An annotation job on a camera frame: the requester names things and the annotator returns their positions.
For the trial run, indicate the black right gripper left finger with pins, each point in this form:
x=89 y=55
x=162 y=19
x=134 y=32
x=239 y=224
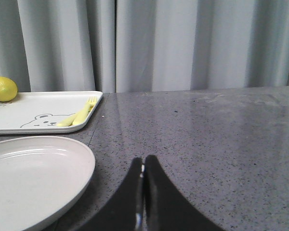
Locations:
x=124 y=210

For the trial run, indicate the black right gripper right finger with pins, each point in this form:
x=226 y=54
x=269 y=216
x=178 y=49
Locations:
x=167 y=209

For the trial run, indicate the beige round plate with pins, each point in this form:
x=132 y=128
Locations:
x=41 y=178

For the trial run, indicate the white bear tray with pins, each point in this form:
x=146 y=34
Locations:
x=39 y=112

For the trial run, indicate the yellow plastic fork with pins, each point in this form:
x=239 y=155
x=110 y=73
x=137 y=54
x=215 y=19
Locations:
x=82 y=114

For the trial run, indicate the yellow plastic spoon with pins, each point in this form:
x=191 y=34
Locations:
x=67 y=121

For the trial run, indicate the yellow lemon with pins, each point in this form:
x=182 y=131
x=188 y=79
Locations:
x=8 y=89

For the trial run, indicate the grey curtain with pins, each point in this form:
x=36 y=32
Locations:
x=144 y=45

